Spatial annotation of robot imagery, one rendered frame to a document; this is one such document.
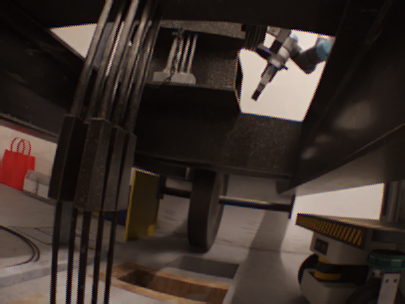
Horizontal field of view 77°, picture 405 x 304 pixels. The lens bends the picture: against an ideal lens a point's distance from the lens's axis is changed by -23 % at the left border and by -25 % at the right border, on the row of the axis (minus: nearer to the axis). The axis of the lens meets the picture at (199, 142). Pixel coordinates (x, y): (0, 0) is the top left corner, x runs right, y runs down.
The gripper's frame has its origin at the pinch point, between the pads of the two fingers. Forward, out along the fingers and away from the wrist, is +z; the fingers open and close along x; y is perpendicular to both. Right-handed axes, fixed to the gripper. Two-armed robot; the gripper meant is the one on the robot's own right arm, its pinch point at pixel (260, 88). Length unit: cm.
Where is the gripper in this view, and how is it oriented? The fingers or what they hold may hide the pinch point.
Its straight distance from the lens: 117.6
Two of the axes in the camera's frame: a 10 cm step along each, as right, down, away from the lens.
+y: 8.4, 5.4, -0.7
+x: -0.8, 2.6, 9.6
